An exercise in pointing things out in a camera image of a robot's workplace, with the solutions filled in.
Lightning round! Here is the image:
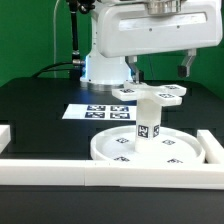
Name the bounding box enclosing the black cable on table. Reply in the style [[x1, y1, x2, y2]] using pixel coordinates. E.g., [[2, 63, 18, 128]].
[[31, 60, 86, 78]]

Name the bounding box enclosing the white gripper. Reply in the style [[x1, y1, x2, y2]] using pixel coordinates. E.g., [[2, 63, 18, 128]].
[[97, 0, 223, 84]]

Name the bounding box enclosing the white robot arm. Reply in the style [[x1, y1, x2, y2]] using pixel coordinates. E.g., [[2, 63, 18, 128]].
[[81, 0, 223, 91]]

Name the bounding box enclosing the white U-shaped boundary frame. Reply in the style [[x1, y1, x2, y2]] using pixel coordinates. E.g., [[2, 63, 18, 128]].
[[0, 130, 224, 190]]

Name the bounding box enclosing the white cross-shaped table base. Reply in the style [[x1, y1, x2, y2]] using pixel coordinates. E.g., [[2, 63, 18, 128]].
[[112, 82, 187, 106]]

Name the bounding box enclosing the white hanging cable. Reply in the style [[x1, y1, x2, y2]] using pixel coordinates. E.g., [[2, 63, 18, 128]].
[[53, 0, 62, 79]]

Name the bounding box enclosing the white marker sheet with tags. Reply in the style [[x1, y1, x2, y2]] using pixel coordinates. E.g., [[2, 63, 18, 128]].
[[63, 104, 136, 121]]

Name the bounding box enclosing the white round table top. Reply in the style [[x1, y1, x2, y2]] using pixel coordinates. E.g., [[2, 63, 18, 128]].
[[90, 125, 205, 165]]

